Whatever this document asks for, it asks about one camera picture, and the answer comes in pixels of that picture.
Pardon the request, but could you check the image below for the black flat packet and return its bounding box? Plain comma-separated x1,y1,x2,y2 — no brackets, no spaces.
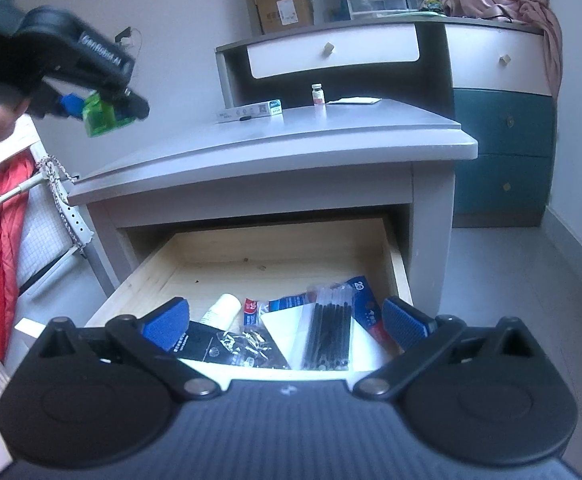
170,320,224,362

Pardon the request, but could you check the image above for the green transparent small box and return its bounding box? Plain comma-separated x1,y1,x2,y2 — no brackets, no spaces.
83,91,128,138

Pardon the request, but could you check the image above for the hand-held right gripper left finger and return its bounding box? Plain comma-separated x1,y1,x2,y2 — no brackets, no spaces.
38,297,222,402

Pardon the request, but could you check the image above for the blue and white dresser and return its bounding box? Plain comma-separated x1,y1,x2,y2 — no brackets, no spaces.
443,17,558,229

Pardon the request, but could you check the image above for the white envelope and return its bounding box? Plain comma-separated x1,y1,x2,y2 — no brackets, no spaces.
260,304,318,370

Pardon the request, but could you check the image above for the grey desk with white drawer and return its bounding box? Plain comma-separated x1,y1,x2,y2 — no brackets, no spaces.
215,20,452,111

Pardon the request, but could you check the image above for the wooden drawer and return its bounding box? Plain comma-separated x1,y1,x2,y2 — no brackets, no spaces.
85,212,414,387

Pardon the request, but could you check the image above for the white tube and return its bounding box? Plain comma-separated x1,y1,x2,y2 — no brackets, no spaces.
200,293,242,332

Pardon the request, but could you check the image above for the blue and red packet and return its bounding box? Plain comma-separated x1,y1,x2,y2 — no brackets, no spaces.
347,276,398,347

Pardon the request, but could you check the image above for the pack of black pens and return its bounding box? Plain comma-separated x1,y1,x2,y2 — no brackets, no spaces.
300,284,355,372

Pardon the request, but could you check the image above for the metal chain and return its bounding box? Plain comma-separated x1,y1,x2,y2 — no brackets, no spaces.
37,155,80,186

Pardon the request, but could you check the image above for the blue and white packet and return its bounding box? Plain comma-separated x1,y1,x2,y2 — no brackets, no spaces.
268,294,318,315

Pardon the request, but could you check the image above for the grid pattern mattress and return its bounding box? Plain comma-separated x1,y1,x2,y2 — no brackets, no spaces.
15,187,80,293

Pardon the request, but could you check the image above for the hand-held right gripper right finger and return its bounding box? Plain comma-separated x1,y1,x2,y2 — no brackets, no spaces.
353,296,542,402

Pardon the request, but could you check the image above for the grey nightstand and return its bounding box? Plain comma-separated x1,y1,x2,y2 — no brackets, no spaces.
68,97,479,343

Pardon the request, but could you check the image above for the white and blue carton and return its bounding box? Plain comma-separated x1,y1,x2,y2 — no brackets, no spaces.
217,100,284,124

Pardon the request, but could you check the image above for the clear bag of metal bits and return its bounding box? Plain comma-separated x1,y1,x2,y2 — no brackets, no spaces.
215,327,292,370

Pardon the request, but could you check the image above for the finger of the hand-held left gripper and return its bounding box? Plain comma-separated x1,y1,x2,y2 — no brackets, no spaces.
98,82,150,122
28,82,89,122

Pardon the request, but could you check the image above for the red label small packet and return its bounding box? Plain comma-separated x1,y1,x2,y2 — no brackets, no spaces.
243,297,272,332

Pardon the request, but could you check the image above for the wall hook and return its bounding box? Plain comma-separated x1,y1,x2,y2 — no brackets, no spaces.
115,26,142,47

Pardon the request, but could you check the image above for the cardboard box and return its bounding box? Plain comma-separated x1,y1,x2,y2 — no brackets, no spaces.
252,0,316,37

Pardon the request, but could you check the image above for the white perforated strap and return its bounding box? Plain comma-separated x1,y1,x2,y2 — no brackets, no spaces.
50,179,95,252

